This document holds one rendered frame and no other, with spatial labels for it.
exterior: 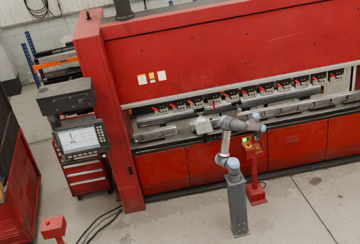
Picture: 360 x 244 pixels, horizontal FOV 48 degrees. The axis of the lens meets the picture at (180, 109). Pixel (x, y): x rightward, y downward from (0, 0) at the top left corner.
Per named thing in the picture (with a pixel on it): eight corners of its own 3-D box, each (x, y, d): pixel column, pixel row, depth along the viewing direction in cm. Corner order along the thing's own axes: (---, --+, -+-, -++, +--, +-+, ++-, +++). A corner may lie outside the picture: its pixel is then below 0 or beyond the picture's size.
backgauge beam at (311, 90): (137, 129, 490) (136, 121, 485) (137, 122, 502) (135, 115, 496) (323, 93, 497) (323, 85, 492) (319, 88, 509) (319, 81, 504)
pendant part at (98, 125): (65, 160, 398) (54, 130, 378) (67, 152, 408) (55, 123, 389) (111, 151, 400) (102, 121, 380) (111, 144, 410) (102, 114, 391)
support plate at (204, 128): (197, 135, 444) (197, 134, 443) (193, 122, 466) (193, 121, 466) (213, 131, 444) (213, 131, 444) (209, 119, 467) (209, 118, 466)
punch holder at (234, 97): (226, 103, 455) (225, 90, 446) (224, 99, 462) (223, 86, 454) (239, 100, 456) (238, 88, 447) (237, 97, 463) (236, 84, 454)
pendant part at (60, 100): (62, 171, 407) (34, 99, 362) (64, 155, 427) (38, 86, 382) (112, 161, 409) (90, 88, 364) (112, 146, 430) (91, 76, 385)
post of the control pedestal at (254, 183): (253, 190, 483) (251, 154, 454) (252, 187, 487) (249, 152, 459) (257, 189, 483) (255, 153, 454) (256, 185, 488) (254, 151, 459)
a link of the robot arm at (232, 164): (234, 176, 397) (234, 166, 390) (224, 170, 406) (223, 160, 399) (242, 169, 404) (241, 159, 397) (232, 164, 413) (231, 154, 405)
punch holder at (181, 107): (173, 113, 453) (171, 100, 445) (172, 109, 461) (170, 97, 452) (186, 111, 454) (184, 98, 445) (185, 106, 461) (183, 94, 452)
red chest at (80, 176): (75, 204, 523) (51, 143, 470) (78, 178, 566) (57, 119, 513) (113, 197, 525) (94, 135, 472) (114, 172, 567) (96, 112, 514)
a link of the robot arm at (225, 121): (224, 170, 403) (230, 119, 384) (212, 165, 413) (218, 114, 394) (232, 167, 411) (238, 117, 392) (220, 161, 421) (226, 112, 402)
